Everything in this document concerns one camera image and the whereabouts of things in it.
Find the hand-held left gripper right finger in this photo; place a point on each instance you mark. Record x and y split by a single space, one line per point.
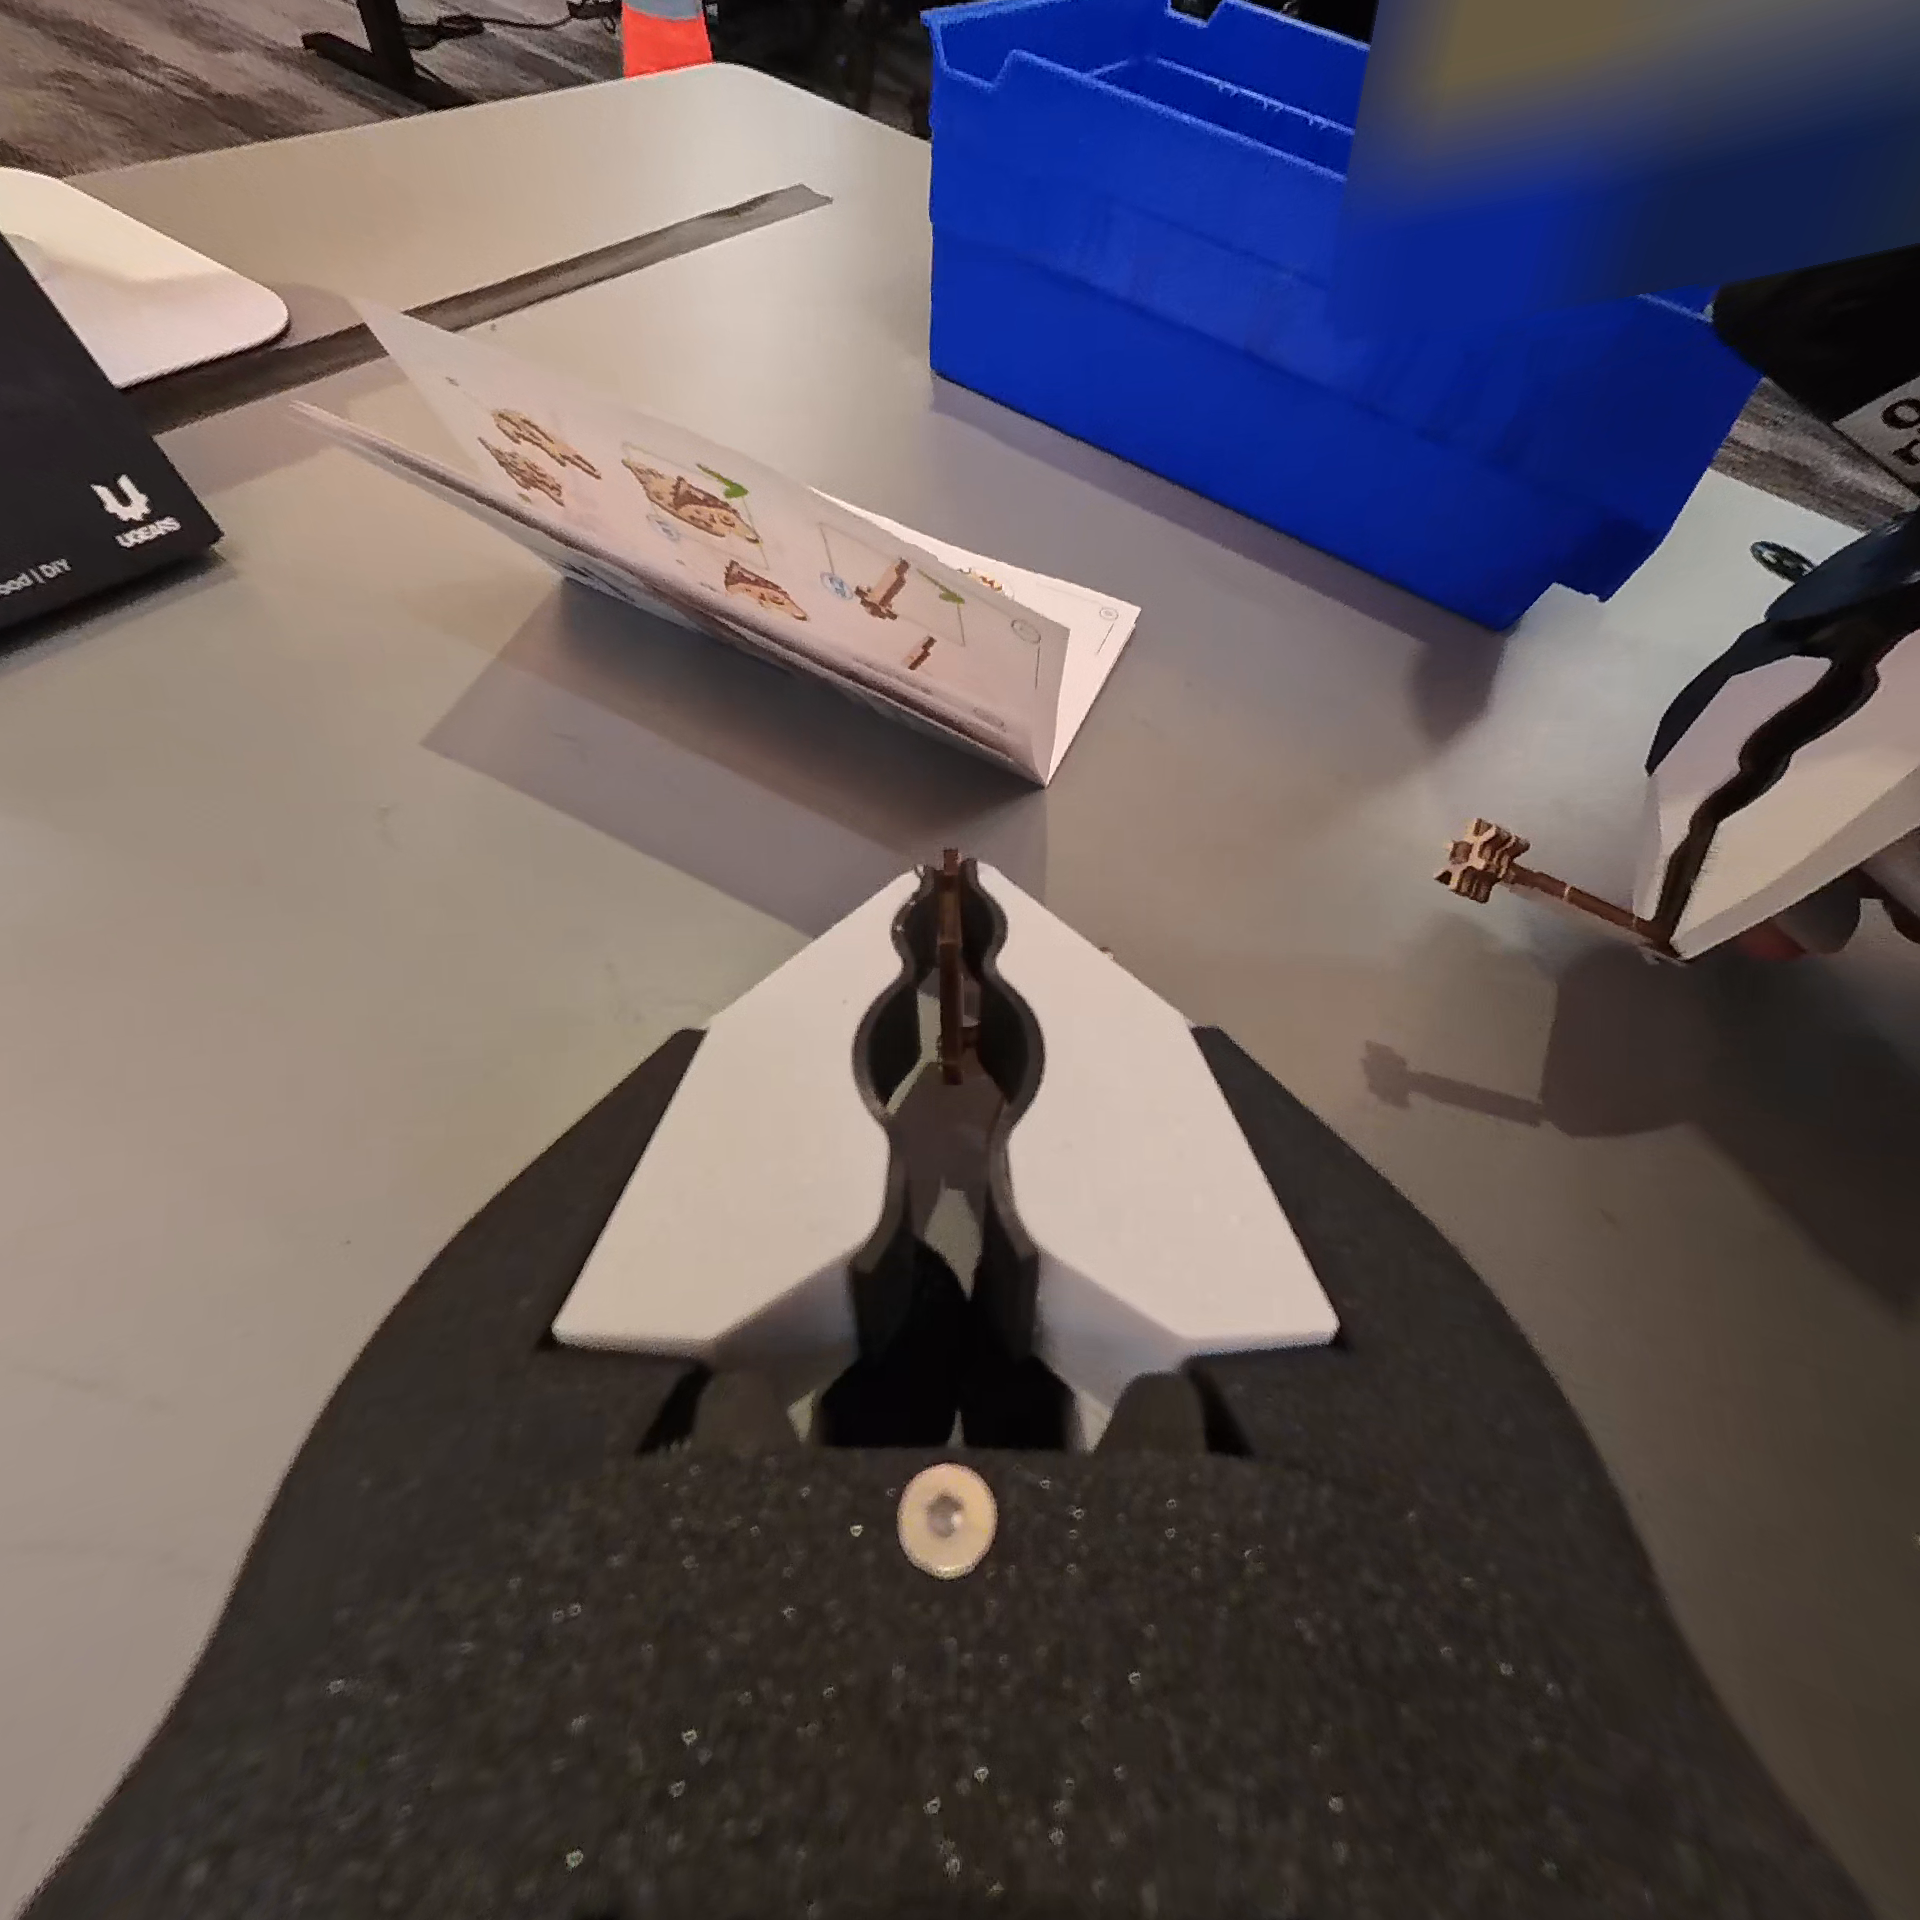
1172 1203

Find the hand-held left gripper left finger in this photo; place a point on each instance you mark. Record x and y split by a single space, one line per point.
721 1203

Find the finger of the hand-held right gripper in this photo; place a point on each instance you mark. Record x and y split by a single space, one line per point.
1688 748
1813 808

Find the wooden axle with gear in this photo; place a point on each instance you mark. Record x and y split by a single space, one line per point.
1543 887

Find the small wooden gear model assembly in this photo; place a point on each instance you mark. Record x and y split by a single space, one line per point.
953 959

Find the white instruction booklet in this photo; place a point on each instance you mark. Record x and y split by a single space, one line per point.
721 552

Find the black model kit box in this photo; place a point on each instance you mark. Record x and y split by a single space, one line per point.
77 477

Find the blue plastic bin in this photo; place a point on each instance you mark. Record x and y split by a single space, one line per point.
1203 300

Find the white desk stand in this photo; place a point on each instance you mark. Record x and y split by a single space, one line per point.
137 285

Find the orange traffic cone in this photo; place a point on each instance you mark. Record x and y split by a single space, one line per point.
667 34

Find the black table leg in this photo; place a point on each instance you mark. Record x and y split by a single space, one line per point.
382 46

